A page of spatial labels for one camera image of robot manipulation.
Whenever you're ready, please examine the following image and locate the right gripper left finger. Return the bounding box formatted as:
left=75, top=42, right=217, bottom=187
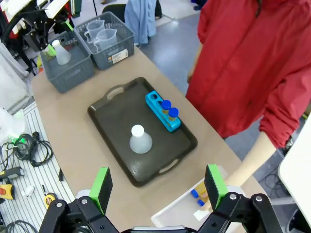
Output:
left=38, top=166, right=120, bottom=233

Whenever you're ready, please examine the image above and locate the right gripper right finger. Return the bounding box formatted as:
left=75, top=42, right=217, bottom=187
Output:
left=196, top=164, right=284, bottom=233

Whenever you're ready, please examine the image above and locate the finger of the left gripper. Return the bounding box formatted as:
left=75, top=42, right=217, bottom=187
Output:
left=48, top=18, right=75, bottom=32
left=33, top=23, right=58, bottom=58

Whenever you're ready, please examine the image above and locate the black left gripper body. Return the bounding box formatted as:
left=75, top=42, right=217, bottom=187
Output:
left=23, top=9, right=53, bottom=32

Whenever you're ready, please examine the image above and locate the translucent white conical flask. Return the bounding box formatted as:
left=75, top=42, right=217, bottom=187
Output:
left=129, top=124, right=153, bottom=154
left=51, top=39, right=72, bottom=66

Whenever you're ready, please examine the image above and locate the person's left forearm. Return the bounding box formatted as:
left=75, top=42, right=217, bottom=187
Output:
left=225, top=131, right=277, bottom=188

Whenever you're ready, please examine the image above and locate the person's right forearm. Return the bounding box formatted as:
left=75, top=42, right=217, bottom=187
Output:
left=193, top=43, right=204, bottom=70

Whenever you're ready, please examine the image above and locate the person's right hand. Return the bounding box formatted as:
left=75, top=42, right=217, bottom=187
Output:
left=186, top=67, right=197, bottom=84

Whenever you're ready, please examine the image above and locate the clear plastic measuring cup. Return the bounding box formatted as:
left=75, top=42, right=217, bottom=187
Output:
left=84, top=19, right=105, bottom=41
left=93, top=28, right=118, bottom=52

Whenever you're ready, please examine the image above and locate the small white paper piece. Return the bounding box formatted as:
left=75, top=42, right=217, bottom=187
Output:
left=193, top=210, right=211, bottom=221

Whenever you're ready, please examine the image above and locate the grey plastic basket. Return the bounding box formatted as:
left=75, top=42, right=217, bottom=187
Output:
left=39, top=30, right=96, bottom=94
left=73, top=11, right=136, bottom=71

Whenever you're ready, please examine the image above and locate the white plastic bin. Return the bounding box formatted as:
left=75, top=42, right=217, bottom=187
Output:
left=150, top=166, right=230, bottom=230

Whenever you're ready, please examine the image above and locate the small white plastic part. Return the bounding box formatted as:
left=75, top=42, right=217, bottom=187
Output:
left=20, top=185, right=36, bottom=198

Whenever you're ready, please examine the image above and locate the light blue shirt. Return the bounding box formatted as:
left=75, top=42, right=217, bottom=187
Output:
left=124, top=0, right=157, bottom=46

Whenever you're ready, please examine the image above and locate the dark brown plastic tray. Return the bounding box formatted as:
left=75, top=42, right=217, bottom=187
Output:
left=87, top=77, right=198, bottom=188

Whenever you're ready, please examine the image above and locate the blue test tube rack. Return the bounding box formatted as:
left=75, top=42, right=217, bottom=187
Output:
left=145, top=90, right=182, bottom=133

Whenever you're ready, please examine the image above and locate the white table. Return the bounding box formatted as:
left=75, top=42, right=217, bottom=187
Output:
left=278, top=116, right=311, bottom=209

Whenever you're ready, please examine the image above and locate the white plastic bag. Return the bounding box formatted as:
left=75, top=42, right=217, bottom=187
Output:
left=0, top=107, right=27, bottom=146

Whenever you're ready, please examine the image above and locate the grey and yellow power tool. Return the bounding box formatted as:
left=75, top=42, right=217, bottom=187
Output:
left=0, top=166, right=25, bottom=181

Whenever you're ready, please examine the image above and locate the person in red jacket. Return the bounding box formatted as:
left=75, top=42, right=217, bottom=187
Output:
left=186, top=0, right=311, bottom=149

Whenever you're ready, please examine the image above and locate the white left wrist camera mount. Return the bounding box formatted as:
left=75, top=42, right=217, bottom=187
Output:
left=45, top=0, right=71, bottom=18

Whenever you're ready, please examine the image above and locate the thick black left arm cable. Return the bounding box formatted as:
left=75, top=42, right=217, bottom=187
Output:
left=1, top=11, right=29, bottom=46

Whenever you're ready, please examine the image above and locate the black cable under table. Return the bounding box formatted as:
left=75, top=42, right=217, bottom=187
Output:
left=263, top=169, right=284, bottom=194

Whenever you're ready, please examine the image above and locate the tangled black cable bundle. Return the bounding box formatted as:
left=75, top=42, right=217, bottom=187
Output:
left=1, top=132, right=54, bottom=168

